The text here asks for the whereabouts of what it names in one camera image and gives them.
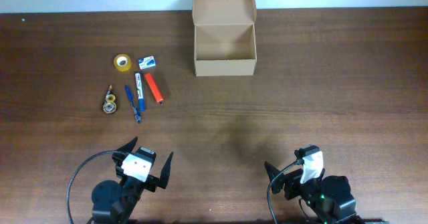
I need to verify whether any yellow clear tape roll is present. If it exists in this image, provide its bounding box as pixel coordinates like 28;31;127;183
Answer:
113;53;132;72

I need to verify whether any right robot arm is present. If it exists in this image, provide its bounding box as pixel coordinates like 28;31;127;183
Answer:
264;145;385;224

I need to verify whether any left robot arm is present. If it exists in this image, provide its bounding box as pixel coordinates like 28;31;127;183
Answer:
92;138;173;223

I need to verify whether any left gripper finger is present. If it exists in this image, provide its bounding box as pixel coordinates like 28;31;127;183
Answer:
117;136;138;153
158;152;174;189

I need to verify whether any black yellow correction tape dispenser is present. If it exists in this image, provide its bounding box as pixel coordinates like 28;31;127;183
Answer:
102;85;117;114

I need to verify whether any blue ballpoint pen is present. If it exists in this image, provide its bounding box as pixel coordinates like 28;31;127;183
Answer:
124;85;141;124

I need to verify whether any white blue staples box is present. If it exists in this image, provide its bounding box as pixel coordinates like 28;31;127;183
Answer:
137;55;156;70

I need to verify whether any brown cardboard box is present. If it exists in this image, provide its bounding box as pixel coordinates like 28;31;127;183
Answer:
192;0;257;77

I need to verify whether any orange red stapler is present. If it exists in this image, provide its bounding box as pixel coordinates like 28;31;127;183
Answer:
144;73;164;105

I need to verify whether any white blue marker pen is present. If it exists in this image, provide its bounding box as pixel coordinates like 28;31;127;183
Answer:
134;72;145;112

